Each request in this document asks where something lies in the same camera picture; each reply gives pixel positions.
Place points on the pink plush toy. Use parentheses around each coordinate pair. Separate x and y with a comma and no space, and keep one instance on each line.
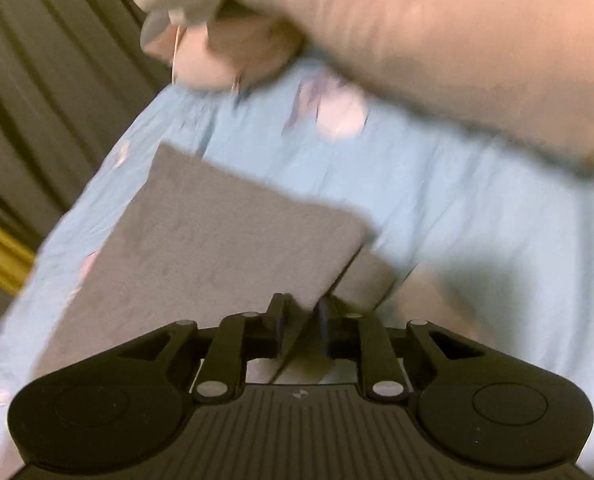
(427,35)

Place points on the yellow curtain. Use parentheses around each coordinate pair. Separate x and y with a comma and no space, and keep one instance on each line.
(2,247)

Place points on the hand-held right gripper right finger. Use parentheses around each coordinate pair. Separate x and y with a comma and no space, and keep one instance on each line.
(328,325)

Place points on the grey pants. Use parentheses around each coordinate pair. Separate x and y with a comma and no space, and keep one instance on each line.
(202,240)

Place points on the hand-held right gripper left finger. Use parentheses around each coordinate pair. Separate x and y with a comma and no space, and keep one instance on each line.
(278,322)

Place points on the blue mushroom print bed sheet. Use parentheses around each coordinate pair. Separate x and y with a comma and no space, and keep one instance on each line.
(452,220)

